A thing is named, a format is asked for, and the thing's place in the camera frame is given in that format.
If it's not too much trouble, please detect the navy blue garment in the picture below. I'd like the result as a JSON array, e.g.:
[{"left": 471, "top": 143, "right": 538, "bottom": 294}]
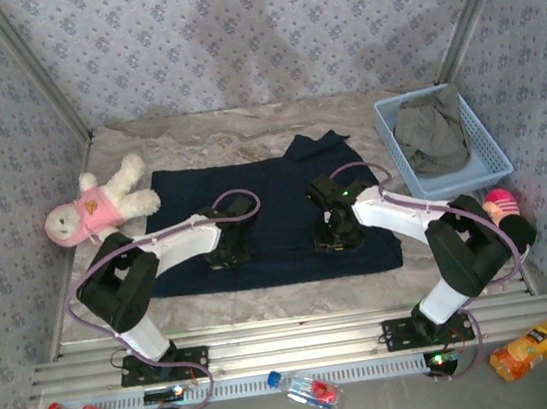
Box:
[{"left": 134, "top": 122, "right": 407, "bottom": 303}]

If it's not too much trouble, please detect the grey garment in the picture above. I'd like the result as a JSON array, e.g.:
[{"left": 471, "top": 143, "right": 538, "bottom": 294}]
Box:
[{"left": 388, "top": 83, "right": 476, "bottom": 183}]

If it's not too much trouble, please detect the white teddy bear pink hoodie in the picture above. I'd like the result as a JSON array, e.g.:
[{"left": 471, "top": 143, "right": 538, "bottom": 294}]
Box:
[{"left": 35, "top": 150, "right": 167, "bottom": 251}]

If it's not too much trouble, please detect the small circuit board with LED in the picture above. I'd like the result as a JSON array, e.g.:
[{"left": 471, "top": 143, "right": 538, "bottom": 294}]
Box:
[
  {"left": 143, "top": 386, "right": 187, "bottom": 405},
  {"left": 422, "top": 349, "right": 462, "bottom": 378}
]

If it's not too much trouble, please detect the small water bottle blue cap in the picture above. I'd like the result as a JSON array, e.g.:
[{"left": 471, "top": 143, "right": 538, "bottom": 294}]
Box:
[{"left": 266, "top": 361, "right": 347, "bottom": 409}]

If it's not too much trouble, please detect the doll with pink striped hat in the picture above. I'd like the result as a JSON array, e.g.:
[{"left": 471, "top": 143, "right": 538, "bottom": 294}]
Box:
[{"left": 479, "top": 184, "right": 541, "bottom": 258}]

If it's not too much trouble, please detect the light blue plastic basket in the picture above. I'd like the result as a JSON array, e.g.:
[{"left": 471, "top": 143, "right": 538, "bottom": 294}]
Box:
[{"left": 370, "top": 76, "right": 518, "bottom": 207}]

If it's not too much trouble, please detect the orange juice bottle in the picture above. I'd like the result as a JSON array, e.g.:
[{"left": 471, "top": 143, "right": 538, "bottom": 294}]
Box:
[{"left": 484, "top": 317, "right": 547, "bottom": 385}]

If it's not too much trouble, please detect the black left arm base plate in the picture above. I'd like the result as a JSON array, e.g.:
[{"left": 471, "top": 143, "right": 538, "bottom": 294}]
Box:
[{"left": 117, "top": 343, "right": 212, "bottom": 389}]

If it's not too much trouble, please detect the aluminium rail beam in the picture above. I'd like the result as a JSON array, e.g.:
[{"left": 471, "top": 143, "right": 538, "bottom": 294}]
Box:
[{"left": 23, "top": 278, "right": 547, "bottom": 402}]

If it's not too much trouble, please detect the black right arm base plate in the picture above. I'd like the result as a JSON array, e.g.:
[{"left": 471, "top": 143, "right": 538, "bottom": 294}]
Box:
[{"left": 380, "top": 308, "right": 477, "bottom": 354}]

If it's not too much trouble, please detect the slotted grey cable duct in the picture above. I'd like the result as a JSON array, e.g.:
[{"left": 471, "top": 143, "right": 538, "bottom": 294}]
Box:
[{"left": 44, "top": 349, "right": 431, "bottom": 409}]

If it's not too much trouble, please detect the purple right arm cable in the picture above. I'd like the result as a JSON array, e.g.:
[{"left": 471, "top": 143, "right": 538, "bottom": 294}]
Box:
[{"left": 326, "top": 140, "right": 538, "bottom": 394}]

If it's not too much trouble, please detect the aluminium corner post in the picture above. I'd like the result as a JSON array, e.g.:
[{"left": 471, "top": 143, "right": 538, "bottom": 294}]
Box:
[
  {"left": 0, "top": 0, "right": 95, "bottom": 154},
  {"left": 425, "top": 0, "right": 535, "bottom": 88}
]

